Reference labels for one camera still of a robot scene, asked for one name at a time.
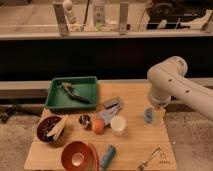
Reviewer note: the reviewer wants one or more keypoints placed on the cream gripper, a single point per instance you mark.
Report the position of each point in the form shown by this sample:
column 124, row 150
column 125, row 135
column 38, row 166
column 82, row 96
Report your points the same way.
column 158, row 114

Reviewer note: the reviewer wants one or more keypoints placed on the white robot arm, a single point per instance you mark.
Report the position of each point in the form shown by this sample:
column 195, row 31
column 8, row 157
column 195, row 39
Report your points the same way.
column 168, row 80

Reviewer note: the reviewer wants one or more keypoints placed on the red bowl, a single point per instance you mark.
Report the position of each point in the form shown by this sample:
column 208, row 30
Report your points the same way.
column 76, row 156

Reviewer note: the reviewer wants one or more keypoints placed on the dark brown bowl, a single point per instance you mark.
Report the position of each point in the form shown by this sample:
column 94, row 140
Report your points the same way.
column 45, row 126

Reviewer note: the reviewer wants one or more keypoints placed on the small blue cup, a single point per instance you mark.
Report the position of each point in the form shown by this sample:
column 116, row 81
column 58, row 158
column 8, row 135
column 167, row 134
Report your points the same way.
column 148, row 115

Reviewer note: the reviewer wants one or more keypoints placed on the wooden board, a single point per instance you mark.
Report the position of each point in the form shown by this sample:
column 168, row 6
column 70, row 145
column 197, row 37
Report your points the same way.
column 133, row 145

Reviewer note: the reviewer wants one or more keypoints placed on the white cup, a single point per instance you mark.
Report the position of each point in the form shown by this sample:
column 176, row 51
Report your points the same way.
column 118, row 124

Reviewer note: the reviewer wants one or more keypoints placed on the grey blue cloth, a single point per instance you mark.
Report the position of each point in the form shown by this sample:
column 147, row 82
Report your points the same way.
column 107, row 114

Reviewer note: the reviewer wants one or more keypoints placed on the blue cylinder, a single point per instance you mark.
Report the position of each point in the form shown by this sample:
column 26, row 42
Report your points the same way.
column 108, row 156

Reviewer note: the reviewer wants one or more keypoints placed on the orange ball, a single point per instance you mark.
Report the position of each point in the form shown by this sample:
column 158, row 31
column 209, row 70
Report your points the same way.
column 98, row 126

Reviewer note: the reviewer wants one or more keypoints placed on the red spoon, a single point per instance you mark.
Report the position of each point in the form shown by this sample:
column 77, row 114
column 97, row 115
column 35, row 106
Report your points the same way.
column 94, row 155

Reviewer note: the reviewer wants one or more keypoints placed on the small metal cup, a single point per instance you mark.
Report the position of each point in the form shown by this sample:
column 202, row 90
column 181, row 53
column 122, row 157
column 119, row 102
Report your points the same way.
column 85, row 121

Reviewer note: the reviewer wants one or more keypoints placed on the dark tongs in tray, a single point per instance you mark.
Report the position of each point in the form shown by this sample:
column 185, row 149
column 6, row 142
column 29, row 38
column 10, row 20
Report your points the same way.
column 69, row 90

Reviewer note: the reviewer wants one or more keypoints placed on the pale wooden sticks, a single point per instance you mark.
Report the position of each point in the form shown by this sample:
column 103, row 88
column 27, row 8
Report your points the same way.
column 57, row 129

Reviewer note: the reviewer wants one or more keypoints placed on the green plastic tray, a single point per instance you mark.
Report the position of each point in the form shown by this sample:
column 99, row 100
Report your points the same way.
column 58, row 100

